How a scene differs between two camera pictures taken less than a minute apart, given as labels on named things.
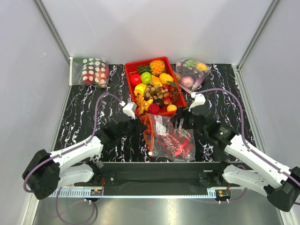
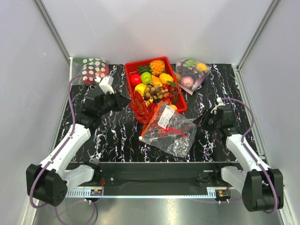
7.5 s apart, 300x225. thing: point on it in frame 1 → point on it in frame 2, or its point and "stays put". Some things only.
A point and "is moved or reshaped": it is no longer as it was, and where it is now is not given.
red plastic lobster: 170,142 → 143,112
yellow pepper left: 139,89 stays put
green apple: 146,78 stays put
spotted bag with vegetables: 190,73 stays put
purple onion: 187,81 stays put
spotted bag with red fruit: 89,71 stays put
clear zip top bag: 164,141 is moved or reshaped
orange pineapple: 157,67 stays put
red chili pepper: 183,146 → 170,130
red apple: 135,79 stays put
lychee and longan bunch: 167,93 stays put
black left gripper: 139,128 → 121,101
